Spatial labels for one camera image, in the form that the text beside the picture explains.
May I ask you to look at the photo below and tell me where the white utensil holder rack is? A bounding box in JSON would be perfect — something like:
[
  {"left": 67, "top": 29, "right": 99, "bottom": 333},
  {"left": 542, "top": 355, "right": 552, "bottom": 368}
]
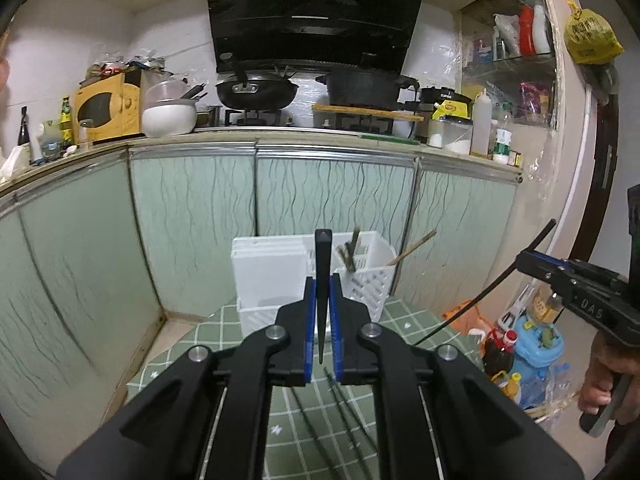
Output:
[{"left": 231, "top": 231, "right": 397, "bottom": 336}]

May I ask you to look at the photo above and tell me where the yellow cooking oil jug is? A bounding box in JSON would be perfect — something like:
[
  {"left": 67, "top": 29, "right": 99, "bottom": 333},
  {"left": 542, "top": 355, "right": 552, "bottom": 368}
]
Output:
[{"left": 491, "top": 370, "right": 522, "bottom": 404}]

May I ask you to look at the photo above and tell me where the black range hood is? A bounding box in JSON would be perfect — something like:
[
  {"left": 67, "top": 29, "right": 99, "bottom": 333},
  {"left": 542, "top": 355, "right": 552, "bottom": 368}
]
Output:
[{"left": 207, "top": 0, "right": 422, "bottom": 73}]

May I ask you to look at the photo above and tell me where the black wok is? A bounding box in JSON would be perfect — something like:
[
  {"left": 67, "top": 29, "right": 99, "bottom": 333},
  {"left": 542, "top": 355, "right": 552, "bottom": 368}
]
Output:
[{"left": 216, "top": 52, "right": 298, "bottom": 112}]

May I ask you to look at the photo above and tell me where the clear salt container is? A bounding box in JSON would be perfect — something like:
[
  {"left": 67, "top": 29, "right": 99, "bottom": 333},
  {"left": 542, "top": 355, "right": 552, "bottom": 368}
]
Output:
[{"left": 427, "top": 116, "right": 473, "bottom": 155}]

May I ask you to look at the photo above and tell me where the white rice cooker pot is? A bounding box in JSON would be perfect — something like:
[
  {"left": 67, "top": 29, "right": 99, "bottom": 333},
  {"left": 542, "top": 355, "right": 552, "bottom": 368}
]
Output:
[{"left": 141, "top": 79, "right": 198, "bottom": 138}]

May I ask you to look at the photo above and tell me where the wooden cutting board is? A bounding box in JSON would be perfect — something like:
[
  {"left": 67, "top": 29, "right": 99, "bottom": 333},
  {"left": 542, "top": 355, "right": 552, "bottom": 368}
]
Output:
[{"left": 311, "top": 103, "right": 425, "bottom": 122}]

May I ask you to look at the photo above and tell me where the person's right hand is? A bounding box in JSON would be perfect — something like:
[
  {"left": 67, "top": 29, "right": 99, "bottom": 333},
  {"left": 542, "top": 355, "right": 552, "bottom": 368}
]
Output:
[{"left": 578, "top": 333, "right": 640, "bottom": 425}]

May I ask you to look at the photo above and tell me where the green glass bottle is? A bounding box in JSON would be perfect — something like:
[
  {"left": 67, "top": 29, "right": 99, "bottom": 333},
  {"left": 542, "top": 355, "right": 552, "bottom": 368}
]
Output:
[{"left": 60, "top": 96, "right": 74, "bottom": 148}]

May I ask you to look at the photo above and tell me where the dark glass bottle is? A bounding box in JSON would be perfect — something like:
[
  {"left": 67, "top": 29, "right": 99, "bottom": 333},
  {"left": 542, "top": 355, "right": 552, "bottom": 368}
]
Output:
[{"left": 17, "top": 106, "right": 30, "bottom": 148}]

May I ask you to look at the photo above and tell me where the white pipe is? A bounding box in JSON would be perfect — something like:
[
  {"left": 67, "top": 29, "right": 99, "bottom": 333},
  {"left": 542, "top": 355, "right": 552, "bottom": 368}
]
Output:
[{"left": 525, "top": 90, "right": 597, "bottom": 259}]

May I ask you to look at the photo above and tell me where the green label white bottle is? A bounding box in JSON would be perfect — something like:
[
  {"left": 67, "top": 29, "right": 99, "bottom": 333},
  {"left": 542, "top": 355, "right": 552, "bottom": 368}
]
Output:
[{"left": 492, "top": 128, "right": 512, "bottom": 165}]

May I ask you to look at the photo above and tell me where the dark soy sauce bottle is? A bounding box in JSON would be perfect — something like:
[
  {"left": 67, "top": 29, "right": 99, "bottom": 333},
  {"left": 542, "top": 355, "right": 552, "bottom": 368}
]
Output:
[{"left": 483, "top": 330, "right": 518, "bottom": 378}]

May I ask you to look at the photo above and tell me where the orange plastic bag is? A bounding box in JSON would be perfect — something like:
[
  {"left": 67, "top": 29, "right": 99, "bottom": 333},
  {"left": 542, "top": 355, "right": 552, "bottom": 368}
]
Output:
[{"left": 442, "top": 300, "right": 492, "bottom": 335}]

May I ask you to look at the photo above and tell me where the green checkered tablecloth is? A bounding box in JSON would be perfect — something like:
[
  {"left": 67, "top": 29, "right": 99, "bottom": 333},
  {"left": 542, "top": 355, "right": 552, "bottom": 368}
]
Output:
[{"left": 124, "top": 296, "right": 484, "bottom": 480}]

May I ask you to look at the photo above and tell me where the black cooking pot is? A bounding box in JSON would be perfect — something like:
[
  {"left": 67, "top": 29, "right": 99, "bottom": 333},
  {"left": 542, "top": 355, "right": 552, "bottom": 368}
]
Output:
[{"left": 314, "top": 68, "right": 420, "bottom": 110}]

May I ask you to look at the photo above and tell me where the blue plastic container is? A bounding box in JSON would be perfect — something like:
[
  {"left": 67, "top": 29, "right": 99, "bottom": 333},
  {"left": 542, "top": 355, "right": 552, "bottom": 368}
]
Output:
[{"left": 512, "top": 314, "right": 565, "bottom": 382}]

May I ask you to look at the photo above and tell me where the yellow microwave oven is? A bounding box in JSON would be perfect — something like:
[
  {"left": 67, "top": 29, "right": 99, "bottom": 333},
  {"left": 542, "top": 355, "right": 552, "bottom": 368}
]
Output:
[{"left": 73, "top": 70, "right": 142, "bottom": 143}]

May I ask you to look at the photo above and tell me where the yellow lid glass jar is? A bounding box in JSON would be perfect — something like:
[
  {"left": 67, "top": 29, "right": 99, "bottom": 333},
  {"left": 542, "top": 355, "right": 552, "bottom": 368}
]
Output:
[{"left": 527, "top": 286, "right": 563, "bottom": 325}]

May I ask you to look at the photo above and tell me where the black chopstick five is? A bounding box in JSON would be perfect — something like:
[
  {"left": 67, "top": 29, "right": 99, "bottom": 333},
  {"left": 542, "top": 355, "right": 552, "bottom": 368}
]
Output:
[{"left": 323, "top": 368, "right": 373, "bottom": 480}]

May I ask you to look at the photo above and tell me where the yellow hanging plastic bag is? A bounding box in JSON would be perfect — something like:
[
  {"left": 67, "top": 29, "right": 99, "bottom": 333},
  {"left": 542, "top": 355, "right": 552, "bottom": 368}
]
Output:
[{"left": 564, "top": 8, "right": 625, "bottom": 65}]

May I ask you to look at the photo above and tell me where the wooden chopstick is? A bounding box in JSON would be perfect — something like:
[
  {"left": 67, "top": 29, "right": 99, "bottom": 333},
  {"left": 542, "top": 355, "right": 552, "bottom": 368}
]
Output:
[
  {"left": 336, "top": 246, "right": 356, "bottom": 273},
  {"left": 345, "top": 226, "right": 360, "bottom": 273},
  {"left": 388, "top": 230, "right": 437, "bottom": 266}
]

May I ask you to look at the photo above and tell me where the black chopstick two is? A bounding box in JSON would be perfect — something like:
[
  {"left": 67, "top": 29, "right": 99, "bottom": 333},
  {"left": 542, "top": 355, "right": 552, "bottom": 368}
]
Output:
[{"left": 314, "top": 229, "right": 333, "bottom": 364}]

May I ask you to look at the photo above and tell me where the white squeeze bottle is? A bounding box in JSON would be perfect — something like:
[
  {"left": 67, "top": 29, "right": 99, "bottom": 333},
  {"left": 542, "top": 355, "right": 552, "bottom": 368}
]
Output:
[{"left": 471, "top": 89, "right": 492, "bottom": 157}]

